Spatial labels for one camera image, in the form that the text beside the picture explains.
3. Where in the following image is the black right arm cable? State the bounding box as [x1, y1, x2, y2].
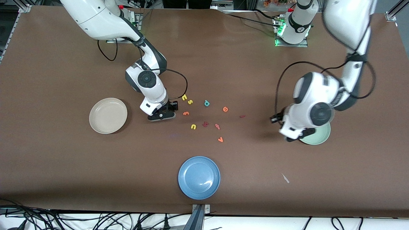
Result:
[97, 38, 188, 100]

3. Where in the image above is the beige brown plate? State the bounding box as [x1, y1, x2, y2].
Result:
[89, 97, 128, 134]

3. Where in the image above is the black base cable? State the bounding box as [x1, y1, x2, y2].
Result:
[224, 12, 284, 29]

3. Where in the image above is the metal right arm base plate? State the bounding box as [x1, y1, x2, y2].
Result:
[106, 13, 143, 43]

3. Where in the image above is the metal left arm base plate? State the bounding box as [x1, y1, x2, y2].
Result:
[274, 16, 309, 48]

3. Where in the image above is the aluminium frame rail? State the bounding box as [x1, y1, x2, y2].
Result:
[13, 0, 45, 14]
[0, 13, 20, 63]
[385, 0, 409, 22]

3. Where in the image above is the grey metal camera mount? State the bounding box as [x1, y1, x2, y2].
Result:
[184, 204, 211, 230]

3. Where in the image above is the blue plate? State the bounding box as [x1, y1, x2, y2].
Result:
[178, 156, 221, 200]

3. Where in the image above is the green plate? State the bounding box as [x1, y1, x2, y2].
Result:
[299, 122, 331, 145]

